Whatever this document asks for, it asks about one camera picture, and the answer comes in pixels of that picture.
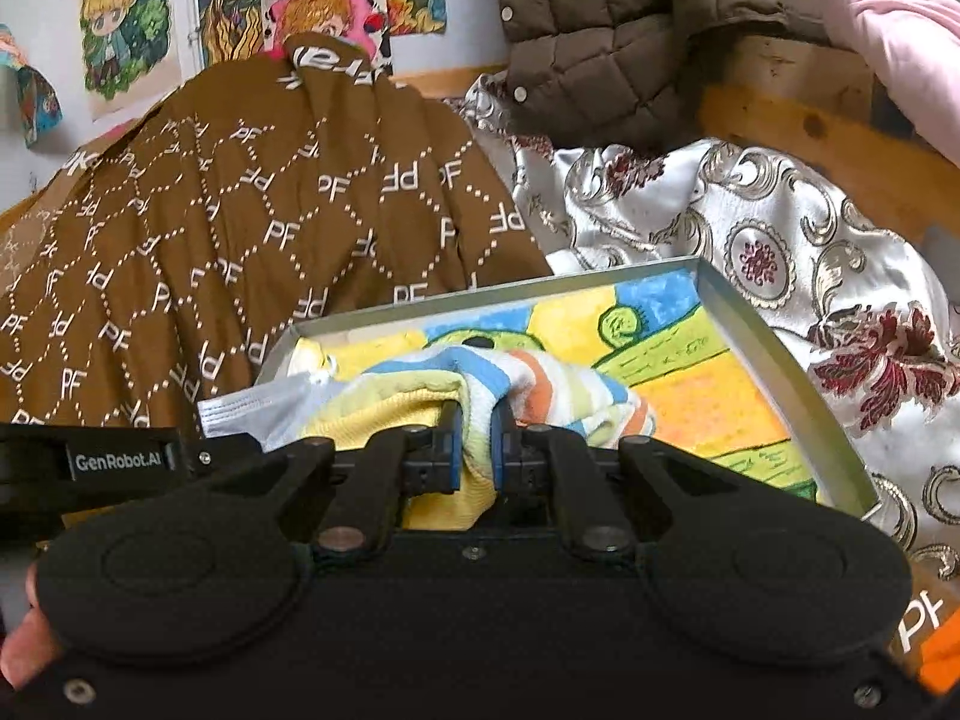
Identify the pink cartoon child wall drawing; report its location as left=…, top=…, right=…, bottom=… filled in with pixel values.
left=262, top=0, right=395, bottom=80

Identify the blond child wall drawing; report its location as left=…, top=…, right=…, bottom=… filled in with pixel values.
left=79, top=0, right=177, bottom=121

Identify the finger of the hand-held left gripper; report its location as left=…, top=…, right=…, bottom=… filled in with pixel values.
left=180, top=431, right=265, bottom=477

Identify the pink folded blanket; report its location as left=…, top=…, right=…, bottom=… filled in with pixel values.
left=814, top=0, right=960, bottom=166

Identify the pastel striped cloth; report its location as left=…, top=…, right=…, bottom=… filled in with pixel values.
left=196, top=345, right=653, bottom=533

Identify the white floral satin quilt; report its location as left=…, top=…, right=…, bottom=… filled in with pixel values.
left=450, top=75, right=960, bottom=578

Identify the fish and seaweed wall drawing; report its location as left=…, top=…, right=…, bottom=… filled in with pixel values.
left=196, top=0, right=275, bottom=68

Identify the loose colourful paper drawing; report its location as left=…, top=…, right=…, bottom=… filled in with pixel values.
left=0, top=22, right=63, bottom=147

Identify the person's left hand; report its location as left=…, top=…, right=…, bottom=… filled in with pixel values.
left=0, top=562, right=62, bottom=691

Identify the brown letter-print blanket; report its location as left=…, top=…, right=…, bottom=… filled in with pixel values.
left=0, top=34, right=556, bottom=436

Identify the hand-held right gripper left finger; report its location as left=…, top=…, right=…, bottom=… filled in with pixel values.
left=217, top=401, right=462, bottom=560

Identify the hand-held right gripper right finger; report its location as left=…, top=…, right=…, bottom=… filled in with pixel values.
left=491, top=403, right=751, bottom=562

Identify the grey tray with painted picture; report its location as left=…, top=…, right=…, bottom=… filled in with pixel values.
left=255, top=256, right=878, bottom=518

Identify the brown puffer jacket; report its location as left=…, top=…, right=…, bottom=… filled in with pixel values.
left=487, top=0, right=841, bottom=155

